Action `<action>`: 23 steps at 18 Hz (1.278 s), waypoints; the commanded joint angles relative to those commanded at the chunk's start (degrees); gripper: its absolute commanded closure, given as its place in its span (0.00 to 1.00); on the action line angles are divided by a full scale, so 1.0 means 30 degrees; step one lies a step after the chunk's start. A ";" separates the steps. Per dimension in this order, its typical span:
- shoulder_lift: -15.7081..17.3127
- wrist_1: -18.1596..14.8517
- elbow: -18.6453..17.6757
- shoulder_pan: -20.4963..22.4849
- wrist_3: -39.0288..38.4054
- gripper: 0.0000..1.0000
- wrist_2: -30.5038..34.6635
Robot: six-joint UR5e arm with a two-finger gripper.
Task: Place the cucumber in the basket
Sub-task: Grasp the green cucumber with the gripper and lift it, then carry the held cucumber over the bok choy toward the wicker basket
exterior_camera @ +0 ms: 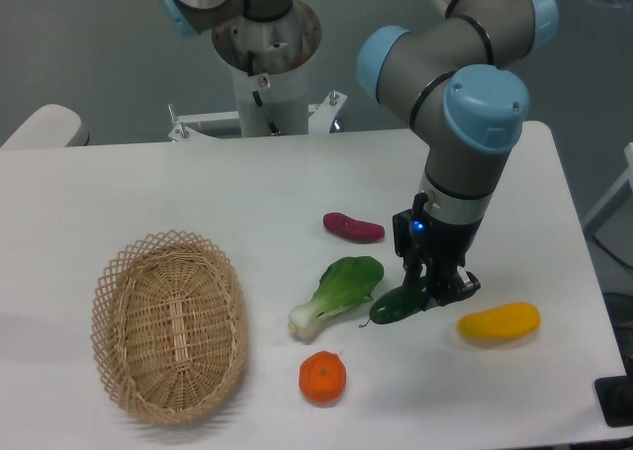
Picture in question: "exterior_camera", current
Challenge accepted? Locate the black device at table edge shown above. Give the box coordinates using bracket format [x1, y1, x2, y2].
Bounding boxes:
[594, 376, 632, 427]

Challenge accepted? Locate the dark green cucumber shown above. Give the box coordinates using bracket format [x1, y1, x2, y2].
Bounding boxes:
[358, 285, 430, 328]

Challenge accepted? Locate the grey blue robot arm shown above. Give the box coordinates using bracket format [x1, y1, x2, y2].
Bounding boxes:
[161, 0, 559, 324]

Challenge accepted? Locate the woven wicker basket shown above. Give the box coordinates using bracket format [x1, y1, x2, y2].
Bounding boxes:
[91, 230, 248, 424]

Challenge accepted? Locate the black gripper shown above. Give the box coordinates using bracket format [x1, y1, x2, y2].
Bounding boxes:
[403, 208, 481, 310]

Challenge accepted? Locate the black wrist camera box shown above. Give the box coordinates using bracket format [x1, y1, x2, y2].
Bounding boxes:
[393, 210, 425, 259]

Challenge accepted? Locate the purple sweet potato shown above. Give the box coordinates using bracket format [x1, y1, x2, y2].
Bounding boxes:
[322, 213, 385, 243]

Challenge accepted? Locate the yellow mango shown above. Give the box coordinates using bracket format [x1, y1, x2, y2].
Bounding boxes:
[456, 302, 541, 339]

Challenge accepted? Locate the white chair back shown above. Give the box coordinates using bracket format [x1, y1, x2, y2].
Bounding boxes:
[1, 104, 90, 151]

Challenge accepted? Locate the green bok choy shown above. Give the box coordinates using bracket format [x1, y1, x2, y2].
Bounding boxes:
[288, 256, 385, 341]

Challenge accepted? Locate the white furniture frame right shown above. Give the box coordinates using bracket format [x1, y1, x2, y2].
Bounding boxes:
[582, 143, 632, 237]

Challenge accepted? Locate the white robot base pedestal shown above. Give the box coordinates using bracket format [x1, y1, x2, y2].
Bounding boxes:
[168, 0, 347, 141]

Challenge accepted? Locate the orange tangerine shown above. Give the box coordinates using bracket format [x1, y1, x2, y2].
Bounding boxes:
[298, 351, 347, 405]

